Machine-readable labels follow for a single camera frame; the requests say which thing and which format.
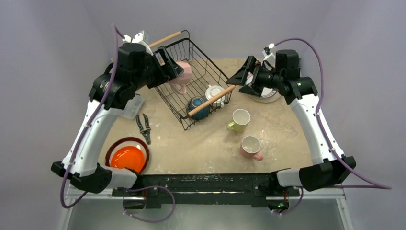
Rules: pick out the dark red clear plate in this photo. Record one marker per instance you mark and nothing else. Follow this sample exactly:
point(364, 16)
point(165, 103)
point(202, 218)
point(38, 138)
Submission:
point(128, 141)

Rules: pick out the white cup with handle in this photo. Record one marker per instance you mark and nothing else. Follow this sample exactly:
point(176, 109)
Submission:
point(211, 92)

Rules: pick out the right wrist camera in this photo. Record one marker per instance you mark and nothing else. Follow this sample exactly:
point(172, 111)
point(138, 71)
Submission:
point(269, 56)

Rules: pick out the dusty pink mug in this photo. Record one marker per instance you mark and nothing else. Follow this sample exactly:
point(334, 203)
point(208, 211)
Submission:
point(250, 148)

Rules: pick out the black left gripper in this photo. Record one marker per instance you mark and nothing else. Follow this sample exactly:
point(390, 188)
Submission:
point(172, 69)

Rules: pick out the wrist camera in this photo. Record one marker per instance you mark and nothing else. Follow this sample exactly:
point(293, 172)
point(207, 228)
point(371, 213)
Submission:
point(140, 38)
point(269, 56)

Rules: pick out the black wire dish rack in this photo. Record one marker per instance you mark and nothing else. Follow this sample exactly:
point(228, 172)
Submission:
point(205, 73)

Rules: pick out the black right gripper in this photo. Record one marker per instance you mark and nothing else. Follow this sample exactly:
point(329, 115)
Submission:
point(255, 75)

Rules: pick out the yellow-green mug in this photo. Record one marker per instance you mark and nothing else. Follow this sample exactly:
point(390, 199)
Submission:
point(240, 120)

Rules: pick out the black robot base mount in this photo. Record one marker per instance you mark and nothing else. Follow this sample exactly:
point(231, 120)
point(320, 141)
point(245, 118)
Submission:
point(254, 189)

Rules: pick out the black pliers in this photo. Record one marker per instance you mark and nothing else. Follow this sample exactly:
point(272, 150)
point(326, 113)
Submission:
point(144, 129)

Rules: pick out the orange plate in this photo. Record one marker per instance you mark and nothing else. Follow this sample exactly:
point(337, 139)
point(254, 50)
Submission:
point(131, 157)

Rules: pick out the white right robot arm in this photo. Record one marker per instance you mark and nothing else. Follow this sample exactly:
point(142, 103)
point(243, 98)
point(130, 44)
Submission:
point(300, 93)

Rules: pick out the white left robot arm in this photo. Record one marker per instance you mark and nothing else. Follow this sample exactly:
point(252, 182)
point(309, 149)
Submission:
point(109, 95)

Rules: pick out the light pink mug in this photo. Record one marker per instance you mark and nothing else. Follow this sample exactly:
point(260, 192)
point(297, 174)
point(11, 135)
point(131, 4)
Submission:
point(179, 84)

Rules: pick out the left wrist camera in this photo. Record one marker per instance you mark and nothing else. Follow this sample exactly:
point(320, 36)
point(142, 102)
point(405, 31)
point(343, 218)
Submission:
point(140, 38)

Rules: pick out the clear plastic screw box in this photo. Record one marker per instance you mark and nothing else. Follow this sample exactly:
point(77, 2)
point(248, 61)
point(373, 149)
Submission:
point(132, 107)

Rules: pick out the green rimmed white plate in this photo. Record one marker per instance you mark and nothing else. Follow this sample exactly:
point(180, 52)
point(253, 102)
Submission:
point(265, 90)

